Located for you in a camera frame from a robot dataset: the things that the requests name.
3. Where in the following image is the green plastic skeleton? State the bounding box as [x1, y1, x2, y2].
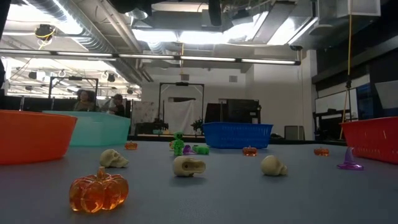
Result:
[192, 145, 210, 156]
[172, 131, 185, 157]

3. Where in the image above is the purple plastic witch hat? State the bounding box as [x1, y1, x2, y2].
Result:
[182, 144, 197, 156]
[336, 146, 364, 171]

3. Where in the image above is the cream plastic skull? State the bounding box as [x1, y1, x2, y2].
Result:
[260, 155, 289, 177]
[99, 148, 129, 169]
[172, 156, 207, 178]

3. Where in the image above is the white hanging cloth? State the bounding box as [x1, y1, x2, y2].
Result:
[164, 98, 196, 135]

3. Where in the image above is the black equipment rack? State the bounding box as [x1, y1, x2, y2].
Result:
[204, 98, 262, 125]

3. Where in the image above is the blue plastic basket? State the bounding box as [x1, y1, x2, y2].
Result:
[201, 121, 274, 149]

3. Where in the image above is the long linear ceiling light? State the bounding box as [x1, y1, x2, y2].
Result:
[0, 48, 302, 66]

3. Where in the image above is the white patterned poster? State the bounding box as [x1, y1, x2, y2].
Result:
[132, 100, 157, 124]

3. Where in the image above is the person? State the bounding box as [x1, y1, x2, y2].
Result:
[73, 89, 100, 112]
[99, 93, 127, 118]

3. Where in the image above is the grey box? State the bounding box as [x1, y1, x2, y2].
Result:
[284, 124, 306, 141]

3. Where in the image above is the teal plastic basket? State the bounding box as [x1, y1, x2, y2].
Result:
[42, 110, 131, 147]

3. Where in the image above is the whiteboard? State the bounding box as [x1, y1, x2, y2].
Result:
[314, 88, 359, 115]

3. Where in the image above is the orange round plastic bowl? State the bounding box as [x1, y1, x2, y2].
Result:
[0, 109, 78, 166]

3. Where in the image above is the red plastic basket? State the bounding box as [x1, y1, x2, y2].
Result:
[340, 116, 398, 165]

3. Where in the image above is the black gantry frame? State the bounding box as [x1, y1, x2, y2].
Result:
[157, 82, 205, 136]
[47, 76, 100, 110]

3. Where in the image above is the black metal table frame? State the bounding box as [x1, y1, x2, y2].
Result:
[127, 134, 348, 147]

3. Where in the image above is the silver round air duct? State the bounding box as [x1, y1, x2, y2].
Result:
[26, 0, 147, 83]

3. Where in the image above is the yellow hanging cord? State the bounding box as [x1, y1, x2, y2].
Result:
[339, 14, 354, 141]

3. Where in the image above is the blue wall panel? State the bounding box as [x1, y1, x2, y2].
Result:
[356, 83, 375, 121]

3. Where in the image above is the black ceiling cord reel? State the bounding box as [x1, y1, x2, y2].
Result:
[33, 23, 57, 42]

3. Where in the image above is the white wall panel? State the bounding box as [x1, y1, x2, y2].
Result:
[374, 80, 398, 110]

